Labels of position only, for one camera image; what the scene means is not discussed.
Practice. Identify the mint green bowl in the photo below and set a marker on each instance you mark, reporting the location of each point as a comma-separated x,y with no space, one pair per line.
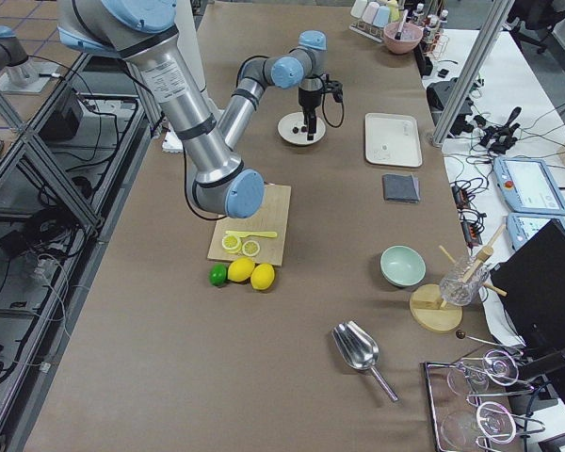
402,266

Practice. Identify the aluminium frame post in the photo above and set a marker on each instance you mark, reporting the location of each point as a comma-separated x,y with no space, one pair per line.
483,44

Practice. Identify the white cup rack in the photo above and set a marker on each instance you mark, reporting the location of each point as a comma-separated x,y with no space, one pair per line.
370,17

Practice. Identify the green lime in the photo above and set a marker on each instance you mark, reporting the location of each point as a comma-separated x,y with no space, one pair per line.
218,274

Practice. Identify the yellow plastic knife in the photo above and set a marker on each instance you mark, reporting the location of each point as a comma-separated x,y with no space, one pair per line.
244,234

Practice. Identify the steel metal scoop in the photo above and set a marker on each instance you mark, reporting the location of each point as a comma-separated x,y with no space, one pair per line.
361,352

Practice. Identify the wire glass rack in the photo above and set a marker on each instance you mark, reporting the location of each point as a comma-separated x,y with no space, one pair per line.
466,403

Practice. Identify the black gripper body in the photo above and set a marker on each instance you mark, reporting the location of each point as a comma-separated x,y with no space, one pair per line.
307,100

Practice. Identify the whole yellow lemon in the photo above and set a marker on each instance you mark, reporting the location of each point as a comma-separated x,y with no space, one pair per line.
262,277
240,269

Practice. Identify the black monitor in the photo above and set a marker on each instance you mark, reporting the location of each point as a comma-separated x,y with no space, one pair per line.
534,279

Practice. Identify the grey folded cloth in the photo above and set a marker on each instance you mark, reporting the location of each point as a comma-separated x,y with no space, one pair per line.
400,188

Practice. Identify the pink mixing bowl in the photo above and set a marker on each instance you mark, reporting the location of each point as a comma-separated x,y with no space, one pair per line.
410,37

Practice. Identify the lemon slice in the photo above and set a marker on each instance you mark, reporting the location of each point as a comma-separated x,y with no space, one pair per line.
251,248
231,243

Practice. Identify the cream rectangular tray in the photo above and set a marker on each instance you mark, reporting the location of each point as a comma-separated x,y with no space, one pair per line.
392,140

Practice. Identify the wooden cup drying stand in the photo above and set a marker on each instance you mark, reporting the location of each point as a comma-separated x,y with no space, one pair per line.
429,308

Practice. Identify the clear glass cup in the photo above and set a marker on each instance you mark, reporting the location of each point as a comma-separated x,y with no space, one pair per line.
460,285

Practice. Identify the round cream plate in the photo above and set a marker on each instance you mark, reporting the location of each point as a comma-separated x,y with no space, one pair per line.
286,123

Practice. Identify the blue teach pendant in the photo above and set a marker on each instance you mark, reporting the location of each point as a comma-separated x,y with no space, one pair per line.
527,185
521,227

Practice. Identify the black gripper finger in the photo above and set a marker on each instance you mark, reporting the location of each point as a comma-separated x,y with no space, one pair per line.
310,127

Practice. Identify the bamboo cutting board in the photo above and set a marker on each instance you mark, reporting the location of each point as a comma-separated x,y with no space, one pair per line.
271,217

